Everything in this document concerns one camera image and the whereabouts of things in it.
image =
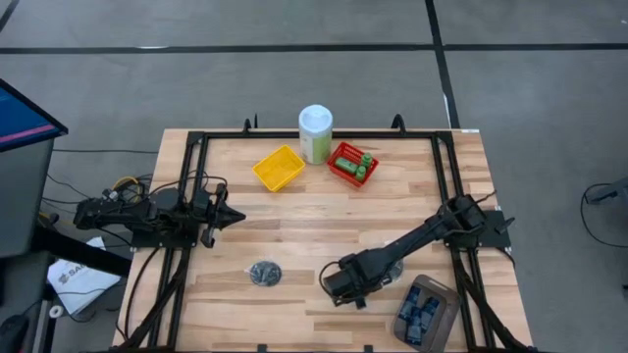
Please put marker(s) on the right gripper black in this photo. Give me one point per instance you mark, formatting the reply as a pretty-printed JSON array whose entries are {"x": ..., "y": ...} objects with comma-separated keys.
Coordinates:
[{"x": 368, "y": 272}]

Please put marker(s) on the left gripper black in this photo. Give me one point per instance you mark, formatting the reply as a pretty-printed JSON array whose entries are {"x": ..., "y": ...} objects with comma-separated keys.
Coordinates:
[{"x": 220, "y": 193}]

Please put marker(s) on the dark blue squeeze tube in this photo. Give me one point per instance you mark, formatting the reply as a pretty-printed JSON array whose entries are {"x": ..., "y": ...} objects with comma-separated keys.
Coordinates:
[
  {"x": 411, "y": 300},
  {"x": 420, "y": 317},
  {"x": 415, "y": 334}
]

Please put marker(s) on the large dark blue bottle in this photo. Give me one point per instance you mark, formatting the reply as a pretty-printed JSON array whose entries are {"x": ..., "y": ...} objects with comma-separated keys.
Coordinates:
[{"x": 431, "y": 308}]

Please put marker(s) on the green batteries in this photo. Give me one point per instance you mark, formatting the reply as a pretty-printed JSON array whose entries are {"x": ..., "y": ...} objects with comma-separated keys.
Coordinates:
[{"x": 361, "y": 173}]

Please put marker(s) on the small green printed bottle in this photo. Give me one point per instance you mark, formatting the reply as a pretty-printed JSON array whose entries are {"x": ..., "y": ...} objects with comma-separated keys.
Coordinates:
[{"x": 367, "y": 160}]

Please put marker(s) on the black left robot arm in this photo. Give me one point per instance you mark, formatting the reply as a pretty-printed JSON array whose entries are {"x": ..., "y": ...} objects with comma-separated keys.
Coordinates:
[{"x": 147, "y": 211}]

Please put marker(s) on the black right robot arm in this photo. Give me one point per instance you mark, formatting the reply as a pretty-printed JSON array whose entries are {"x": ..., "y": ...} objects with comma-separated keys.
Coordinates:
[{"x": 422, "y": 235}]

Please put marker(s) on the yellow plastic basket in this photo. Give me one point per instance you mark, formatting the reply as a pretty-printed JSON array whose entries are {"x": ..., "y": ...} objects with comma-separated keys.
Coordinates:
[{"x": 278, "y": 168}]

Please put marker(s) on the gray plastic tray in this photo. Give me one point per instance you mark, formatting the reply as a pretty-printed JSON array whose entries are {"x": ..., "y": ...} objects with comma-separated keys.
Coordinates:
[{"x": 444, "y": 294}]

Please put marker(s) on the white green wipes canister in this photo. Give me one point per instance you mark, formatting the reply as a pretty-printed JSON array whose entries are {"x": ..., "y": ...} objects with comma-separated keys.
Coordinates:
[{"x": 315, "y": 132}]

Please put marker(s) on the red plastic basket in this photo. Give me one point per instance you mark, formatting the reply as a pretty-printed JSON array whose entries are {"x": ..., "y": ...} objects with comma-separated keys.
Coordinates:
[{"x": 338, "y": 153}]

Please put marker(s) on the black stand beam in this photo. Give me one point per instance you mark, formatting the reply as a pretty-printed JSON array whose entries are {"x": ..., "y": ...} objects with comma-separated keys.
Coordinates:
[{"x": 88, "y": 255}]

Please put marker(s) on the white tape roll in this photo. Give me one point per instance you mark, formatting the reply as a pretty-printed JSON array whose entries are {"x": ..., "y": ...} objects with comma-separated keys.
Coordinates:
[{"x": 50, "y": 311}]

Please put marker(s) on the computer monitor blue screen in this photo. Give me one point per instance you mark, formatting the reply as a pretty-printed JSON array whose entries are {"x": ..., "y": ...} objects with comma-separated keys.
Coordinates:
[{"x": 24, "y": 117}]

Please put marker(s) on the black computer mouse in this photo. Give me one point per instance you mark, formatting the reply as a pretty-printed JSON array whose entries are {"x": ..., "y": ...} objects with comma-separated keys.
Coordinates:
[{"x": 12, "y": 331}]

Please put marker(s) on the gray equipment base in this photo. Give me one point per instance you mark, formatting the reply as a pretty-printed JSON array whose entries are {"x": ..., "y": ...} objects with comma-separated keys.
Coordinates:
[{"x": 613, "y": 191}]

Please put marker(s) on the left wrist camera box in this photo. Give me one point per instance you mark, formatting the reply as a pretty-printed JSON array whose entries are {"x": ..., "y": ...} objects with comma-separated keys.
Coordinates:
[{"x": 202, "y": 203}]

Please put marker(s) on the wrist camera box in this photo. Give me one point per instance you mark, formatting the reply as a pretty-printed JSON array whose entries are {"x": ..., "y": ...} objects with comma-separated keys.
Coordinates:
[
  {"x": 337, "y": 283},
  {"x": 202, "y": 203}
]

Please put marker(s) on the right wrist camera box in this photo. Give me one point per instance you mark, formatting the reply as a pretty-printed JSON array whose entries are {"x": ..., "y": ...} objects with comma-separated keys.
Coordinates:
[{"x": 337, "y": 283}]

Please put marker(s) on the black metal table frame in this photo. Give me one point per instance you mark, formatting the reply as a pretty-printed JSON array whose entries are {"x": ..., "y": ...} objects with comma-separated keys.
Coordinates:
[{"x": 245, "y": 134}]

